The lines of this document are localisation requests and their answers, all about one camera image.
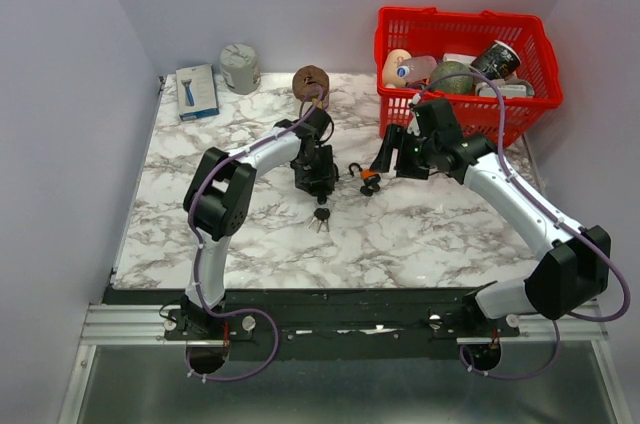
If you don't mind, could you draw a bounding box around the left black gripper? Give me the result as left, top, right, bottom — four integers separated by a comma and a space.
292, 145, 335, 195

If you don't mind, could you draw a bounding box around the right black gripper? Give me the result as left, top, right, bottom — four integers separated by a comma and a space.
369, 122, 438, 181

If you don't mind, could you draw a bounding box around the black key bunch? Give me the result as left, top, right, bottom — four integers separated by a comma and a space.
360, 184, 380, 197
307, 196, 331, 233

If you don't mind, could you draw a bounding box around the orange black padlock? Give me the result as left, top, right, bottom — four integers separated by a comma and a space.
348, 162, 381, 186

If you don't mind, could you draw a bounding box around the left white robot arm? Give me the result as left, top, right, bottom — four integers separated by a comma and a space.
183, 106, 338, 339

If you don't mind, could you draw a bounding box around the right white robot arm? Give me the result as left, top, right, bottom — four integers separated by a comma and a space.
371, 99, 611, 336

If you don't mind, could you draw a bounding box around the pink plastic bottle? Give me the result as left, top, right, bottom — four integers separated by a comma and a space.
396, 55, 438, 84

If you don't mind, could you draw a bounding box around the beige egg shaped toy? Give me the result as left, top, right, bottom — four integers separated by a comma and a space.
381, 49, 411, 88

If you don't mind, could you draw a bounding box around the green round melon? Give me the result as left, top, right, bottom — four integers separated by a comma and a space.
429, 61, 474, 95

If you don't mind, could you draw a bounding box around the brown lidded white jar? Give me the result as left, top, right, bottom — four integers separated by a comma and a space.
292, 65, 330, 116

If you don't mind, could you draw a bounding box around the white box in basket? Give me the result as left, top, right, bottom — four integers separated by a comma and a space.
475, 79, 535, 98

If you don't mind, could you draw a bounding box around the red plastic basket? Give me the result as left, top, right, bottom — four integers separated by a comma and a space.
374, 6, 564, 149

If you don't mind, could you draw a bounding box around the black paper cup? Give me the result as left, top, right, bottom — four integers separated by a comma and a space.
470, 40, 521, 80

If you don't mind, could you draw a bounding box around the grey marble cup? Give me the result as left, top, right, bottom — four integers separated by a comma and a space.
219, 44, 261, 95

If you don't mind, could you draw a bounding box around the razor package box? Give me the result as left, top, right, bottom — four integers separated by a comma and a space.
176, 64, 220, 122

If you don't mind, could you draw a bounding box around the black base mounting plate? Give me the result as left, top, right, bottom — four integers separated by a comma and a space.
103, 287, 520, 362

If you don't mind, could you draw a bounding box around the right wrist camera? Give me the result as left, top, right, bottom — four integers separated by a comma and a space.
406, 104, 422, 137

